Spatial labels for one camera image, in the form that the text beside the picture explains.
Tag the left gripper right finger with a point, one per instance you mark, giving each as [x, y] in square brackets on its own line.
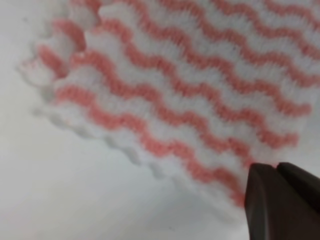
[304, 183]

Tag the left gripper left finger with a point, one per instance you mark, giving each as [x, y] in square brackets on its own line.
[274, 210]

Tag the pink white wavy-striped towel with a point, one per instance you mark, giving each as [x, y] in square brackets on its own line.
[194, 89]

